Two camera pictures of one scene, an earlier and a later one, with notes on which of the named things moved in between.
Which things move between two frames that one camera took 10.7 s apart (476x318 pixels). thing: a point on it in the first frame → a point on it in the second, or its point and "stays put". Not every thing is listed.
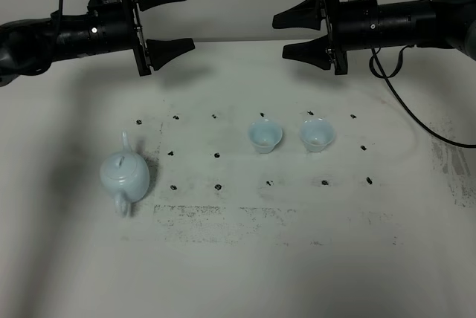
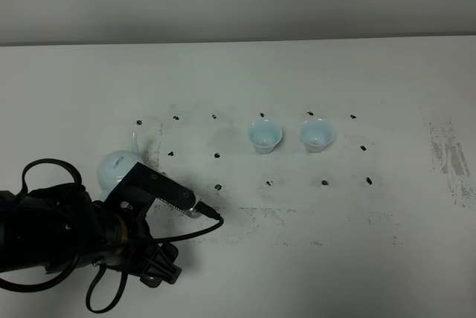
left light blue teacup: (265, 134) stays put
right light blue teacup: (315, 134) stays put
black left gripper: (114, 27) → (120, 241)
